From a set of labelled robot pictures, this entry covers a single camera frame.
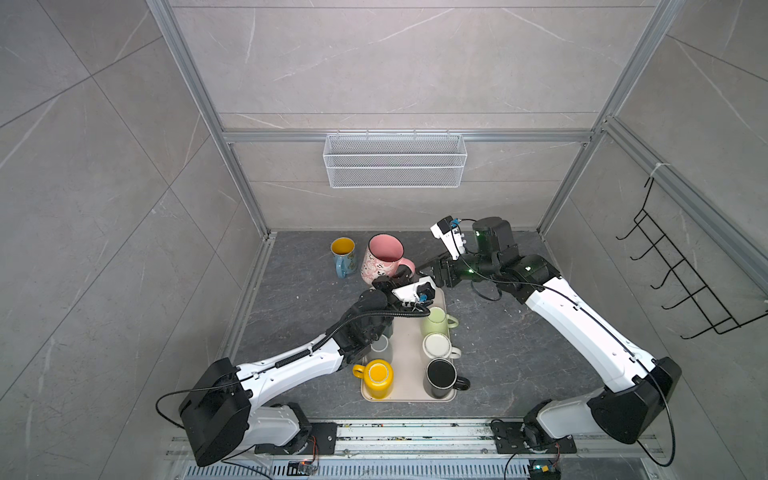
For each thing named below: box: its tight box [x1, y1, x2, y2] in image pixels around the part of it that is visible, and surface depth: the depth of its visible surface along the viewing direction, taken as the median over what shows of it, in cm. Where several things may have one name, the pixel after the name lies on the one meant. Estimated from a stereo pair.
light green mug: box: [421, 306, 459, 338], surface depth 87 cm
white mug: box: [422, 333, 462, 359], surface depth 83 cm
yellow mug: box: [352, 359, 394, 399], surface depth 76 cm
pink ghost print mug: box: [361, 233, 416, 285], surface depth 70 cm
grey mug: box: [367, 334, 394, 363], surface depth 81 cm
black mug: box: [423, 358, 471, 399], surface depth 77 cm
